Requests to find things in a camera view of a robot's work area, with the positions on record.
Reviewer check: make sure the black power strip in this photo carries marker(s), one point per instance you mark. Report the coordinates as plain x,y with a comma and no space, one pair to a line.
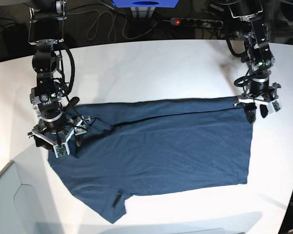
200,23

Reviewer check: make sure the dark blue T-shirt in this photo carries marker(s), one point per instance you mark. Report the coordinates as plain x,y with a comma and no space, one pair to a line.
154,148

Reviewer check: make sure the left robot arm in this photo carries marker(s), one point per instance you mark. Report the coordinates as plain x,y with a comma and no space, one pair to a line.
252,31

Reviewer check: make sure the blue box on stand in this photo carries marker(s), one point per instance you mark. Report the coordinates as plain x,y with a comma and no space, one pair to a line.
145,3

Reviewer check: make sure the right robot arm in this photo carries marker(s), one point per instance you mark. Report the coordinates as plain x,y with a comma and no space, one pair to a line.
54,65

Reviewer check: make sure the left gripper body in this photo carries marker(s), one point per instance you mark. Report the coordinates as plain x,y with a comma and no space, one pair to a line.
257,92

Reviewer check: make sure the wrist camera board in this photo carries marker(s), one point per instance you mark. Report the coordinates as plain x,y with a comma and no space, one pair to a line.
61,150
274,106

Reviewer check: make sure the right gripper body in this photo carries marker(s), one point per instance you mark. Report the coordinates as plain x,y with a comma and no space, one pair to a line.
61,129

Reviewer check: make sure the grey plastic bin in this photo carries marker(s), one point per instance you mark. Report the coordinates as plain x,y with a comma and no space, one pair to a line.
19,204

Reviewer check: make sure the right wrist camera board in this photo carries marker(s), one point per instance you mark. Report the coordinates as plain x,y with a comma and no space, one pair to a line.
61,150

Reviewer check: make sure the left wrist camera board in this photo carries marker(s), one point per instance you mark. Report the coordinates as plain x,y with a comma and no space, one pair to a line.
274,106

